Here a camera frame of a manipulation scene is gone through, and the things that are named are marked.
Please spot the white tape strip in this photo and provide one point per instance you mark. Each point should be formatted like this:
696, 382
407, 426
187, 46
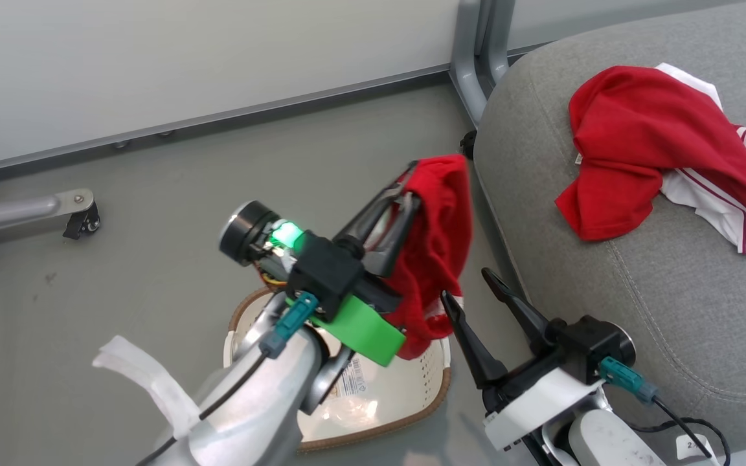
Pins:
153, 375

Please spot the grey rail levelling foot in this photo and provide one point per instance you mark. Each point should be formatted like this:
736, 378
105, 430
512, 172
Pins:
165, 134
121, 144

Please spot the white laundry basket brown rim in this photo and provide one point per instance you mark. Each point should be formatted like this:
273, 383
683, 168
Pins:
399, 395

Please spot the small red garment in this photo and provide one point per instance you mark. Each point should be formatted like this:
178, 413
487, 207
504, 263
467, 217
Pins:
438, 246

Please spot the black caster with silver bracket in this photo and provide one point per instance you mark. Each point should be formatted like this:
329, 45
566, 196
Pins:
83, 223

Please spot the grey tubular partition foot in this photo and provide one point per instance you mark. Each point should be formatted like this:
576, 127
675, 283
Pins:
17, 208

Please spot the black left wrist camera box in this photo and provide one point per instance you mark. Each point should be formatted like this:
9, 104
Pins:
327, 272

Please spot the small black caster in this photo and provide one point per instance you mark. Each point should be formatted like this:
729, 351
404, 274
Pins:
469, 144

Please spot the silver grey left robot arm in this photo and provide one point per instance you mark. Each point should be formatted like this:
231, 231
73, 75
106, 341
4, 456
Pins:
250, 401

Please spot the teal right camera connector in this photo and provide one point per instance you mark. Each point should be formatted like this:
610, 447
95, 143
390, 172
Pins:
629, 380

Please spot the grey fabric sofa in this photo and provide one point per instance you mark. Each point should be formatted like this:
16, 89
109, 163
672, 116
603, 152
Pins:
671, 310

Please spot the red shirt with white trim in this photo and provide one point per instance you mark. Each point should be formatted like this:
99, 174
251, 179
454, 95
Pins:
625, 142

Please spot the teal camera connector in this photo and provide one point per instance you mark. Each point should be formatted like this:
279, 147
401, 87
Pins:
289, 323
629, 380

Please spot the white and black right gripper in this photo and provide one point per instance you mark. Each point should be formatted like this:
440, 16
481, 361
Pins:
541, 401

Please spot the grey partition bottom rail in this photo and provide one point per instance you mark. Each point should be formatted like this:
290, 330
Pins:
217, 120

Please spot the teal left camera connector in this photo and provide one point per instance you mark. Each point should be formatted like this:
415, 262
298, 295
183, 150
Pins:
289, 323

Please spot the white basket label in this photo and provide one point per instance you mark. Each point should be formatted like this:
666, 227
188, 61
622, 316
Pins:
351, 377

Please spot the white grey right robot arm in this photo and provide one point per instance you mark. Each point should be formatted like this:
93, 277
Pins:
606, 440

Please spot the grey partition post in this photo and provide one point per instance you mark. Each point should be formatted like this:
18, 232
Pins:
476, 58

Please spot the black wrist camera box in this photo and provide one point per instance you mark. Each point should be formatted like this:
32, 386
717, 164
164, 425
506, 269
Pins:
587, 343
327, 272

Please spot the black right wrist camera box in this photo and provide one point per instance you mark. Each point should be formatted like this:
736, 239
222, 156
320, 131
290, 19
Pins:
587, 343

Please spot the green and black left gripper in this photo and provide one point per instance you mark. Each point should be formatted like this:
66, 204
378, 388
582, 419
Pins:
363, 330

